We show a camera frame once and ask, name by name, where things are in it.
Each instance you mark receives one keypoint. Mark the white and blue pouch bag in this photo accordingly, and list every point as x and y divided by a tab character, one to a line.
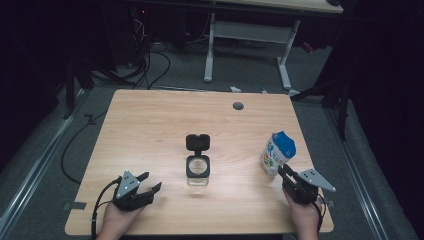
278	153

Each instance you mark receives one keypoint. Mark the desk with white metal legs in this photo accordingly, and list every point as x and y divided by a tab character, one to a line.
250	33

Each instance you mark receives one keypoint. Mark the grey tape strip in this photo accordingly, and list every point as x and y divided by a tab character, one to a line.
75	206
331	203

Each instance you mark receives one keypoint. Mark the person's left hand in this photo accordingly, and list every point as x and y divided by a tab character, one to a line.
116	220

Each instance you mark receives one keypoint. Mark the person's right hand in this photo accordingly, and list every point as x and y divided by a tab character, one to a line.
305	216

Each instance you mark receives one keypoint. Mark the small white floor object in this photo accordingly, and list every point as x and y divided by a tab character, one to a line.
235	89

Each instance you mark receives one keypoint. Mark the small red object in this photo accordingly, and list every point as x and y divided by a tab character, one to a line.
307	47

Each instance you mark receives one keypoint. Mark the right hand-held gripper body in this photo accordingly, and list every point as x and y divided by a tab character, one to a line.
303	191

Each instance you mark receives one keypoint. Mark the glass jar with black lid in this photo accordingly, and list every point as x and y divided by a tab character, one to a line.
198	166

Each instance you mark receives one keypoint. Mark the metal floor rail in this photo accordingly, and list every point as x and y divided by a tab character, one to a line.
40	160
356	180

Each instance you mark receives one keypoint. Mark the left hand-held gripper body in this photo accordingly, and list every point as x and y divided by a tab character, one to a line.
128	193

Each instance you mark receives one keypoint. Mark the black metal stand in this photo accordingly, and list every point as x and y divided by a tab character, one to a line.
69	93
343	113

